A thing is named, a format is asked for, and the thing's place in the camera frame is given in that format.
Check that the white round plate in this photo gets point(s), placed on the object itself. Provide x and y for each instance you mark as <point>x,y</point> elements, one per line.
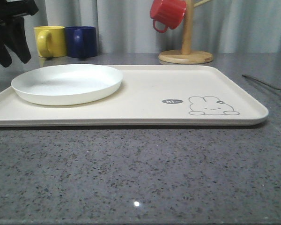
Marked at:
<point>70,84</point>

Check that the wooden mug tree stand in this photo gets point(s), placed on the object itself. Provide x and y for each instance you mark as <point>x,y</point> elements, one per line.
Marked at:
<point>186,55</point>

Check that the dark blue mug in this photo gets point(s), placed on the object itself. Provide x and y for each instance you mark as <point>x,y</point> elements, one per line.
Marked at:
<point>81,41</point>

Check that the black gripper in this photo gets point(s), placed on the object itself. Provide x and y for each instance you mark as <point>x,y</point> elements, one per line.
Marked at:
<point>16,39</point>

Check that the metal chopstick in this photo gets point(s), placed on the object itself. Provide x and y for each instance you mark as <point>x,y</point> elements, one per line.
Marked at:
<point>263,82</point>

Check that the red mug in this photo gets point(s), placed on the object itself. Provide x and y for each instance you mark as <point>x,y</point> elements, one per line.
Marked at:
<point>167,14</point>

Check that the yellow mug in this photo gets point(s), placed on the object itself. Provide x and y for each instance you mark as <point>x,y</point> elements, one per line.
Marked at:
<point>50,41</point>

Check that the cream rabbit serving tray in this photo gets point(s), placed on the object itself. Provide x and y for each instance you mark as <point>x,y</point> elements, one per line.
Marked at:
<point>148,95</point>

